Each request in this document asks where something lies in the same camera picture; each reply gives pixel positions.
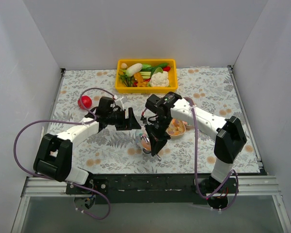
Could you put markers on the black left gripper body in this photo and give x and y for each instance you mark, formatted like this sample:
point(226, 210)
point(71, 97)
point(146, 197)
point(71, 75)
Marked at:
point(125, 119)

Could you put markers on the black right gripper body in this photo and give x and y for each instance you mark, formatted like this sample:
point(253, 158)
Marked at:
point(155, 132)

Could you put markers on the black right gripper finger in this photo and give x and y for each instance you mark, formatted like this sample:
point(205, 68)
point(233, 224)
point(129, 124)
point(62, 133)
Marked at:
point(154, 141)
point(161, 142)

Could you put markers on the beige tray of orange candies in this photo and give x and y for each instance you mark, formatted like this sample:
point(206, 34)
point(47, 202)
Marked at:
point(176, 129)

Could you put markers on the pink tray of colourful candies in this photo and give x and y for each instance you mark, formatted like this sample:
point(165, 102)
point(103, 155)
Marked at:
point(188, 126)

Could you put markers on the silver metal scoop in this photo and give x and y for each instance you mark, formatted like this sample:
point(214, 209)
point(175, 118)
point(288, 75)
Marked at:
point(145, 144)

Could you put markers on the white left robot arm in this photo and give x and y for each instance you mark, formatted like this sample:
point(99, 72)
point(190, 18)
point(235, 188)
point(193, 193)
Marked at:
point(54, 156)

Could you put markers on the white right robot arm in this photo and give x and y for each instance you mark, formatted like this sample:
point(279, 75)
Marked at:
point(227, 133)

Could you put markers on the clear glass jar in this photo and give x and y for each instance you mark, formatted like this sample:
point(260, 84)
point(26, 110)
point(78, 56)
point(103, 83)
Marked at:
point(138, 134)

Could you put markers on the red apple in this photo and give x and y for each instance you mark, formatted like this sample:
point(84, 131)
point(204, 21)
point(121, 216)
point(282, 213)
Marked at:
point(85, 102)

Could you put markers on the white cauliflower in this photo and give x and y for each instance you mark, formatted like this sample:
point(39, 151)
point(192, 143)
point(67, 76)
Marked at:
point(159, 80)

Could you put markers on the yellow plastic bin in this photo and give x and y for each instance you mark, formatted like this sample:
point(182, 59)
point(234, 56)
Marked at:
point(127, 87)

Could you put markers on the green cucumber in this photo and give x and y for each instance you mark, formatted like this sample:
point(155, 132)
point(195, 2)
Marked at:
point(162, 65)

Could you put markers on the white radish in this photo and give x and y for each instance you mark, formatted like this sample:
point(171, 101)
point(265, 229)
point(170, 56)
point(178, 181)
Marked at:
point(130, 71)

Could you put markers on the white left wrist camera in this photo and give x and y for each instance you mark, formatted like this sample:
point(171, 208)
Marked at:
point(120, 102)

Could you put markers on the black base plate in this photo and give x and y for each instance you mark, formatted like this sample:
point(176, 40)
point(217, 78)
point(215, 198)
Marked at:
point(152, 188)

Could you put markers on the aluminium frame rail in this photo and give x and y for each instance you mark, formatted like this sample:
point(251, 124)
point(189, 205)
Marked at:
point(248, 186)

